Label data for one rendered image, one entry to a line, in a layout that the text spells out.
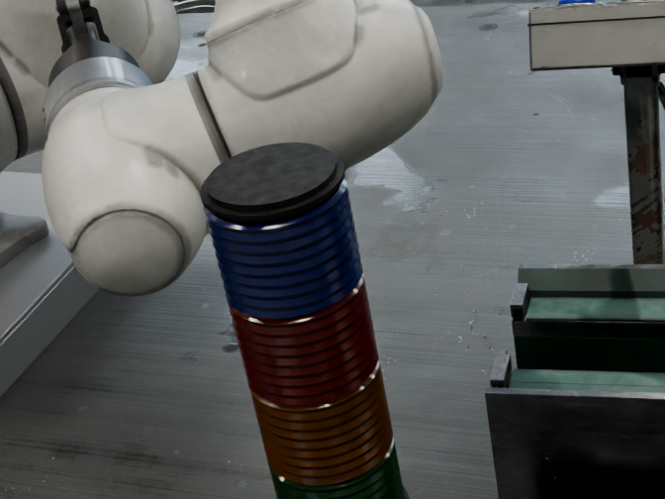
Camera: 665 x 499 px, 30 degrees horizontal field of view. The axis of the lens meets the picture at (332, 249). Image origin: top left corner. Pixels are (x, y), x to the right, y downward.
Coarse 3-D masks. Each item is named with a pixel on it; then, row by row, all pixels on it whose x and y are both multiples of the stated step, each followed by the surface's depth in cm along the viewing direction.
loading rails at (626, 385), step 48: (528, 288) 94; (576, 288) 93; (624, 288) 92; (528, 336) 92; (576, 336) 91; (624, 336) 90; (528, 384) 84; (576, 384) 84; (624, 384) 83; (528, 432) 83; (576, 432) 82; (624, 432) 81; (528, 480) 85; (576, 480) 84; (624, 480) 83
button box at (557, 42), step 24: (624, 0) 100; (648, 0) 98; (528, 24) 100; (552, 24) 100; (576, 24) 99; (600, 24) 99; (624, 24) 98; (648, 24) 98; (552, 48) 100; (576, 48) 100; (600, 48) 99; (624, 48) 98; (648, 48) 98
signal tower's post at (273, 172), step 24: (288, 144) 53; (216, 168) 52; (240, 168) 51; (264, 168) 51; (288, 168) 51; (312, 168) 50; (336, 168) 51; (216, 192) 50; (240, 192) 50; (264, 192) 49; (288, 192) 49; (312, 192) 49; (240, 216) 48; (264, 216) 48; (288, 216) 49
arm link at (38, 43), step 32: (0, 0) 117; (32, 0) 117; (96, 0) 118; (128, 0) 122; (160, 0) 128; (0, 32) 119; (32, 32) 118; (96, 32) 120; (128, 32) 123; (160, 32) 128; (0, 64) 119; (32, 64) 120; (160, 64) 129; (32, 96) 121; (32, 128) 123
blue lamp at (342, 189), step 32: (224, 224) 49; (256, 224) 49; (288, 224) 49; (320, 224) 49; (352, 224) 52; (224, 256) 51; (256, 256) 49; (288, 256) 49; (320, 256) 50; (352, 256) 52; (256, 288) 50; (288, 288) 50; (320, 288) 50; (352, 288) 52
